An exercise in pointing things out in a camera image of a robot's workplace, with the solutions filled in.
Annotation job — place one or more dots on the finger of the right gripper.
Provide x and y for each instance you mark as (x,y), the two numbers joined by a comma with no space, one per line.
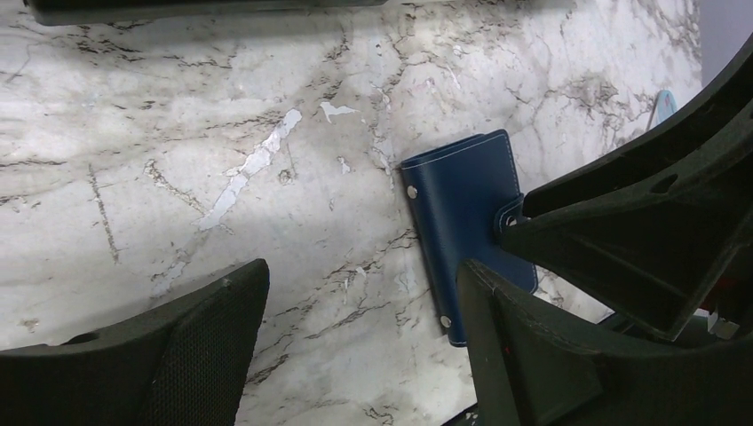
(650,228)

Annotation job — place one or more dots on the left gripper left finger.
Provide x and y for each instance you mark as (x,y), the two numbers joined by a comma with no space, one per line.
(182,363)

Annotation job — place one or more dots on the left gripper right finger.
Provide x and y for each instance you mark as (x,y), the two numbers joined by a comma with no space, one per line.
(536,364)

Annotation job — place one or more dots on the blue leather card holder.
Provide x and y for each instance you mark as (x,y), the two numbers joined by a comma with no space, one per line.
(462,196)

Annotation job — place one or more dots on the clear blue plastic case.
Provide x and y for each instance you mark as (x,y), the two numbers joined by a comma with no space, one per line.
(664,107)

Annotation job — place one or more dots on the left black plastic bin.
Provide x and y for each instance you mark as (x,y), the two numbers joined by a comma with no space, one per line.
(75,12)

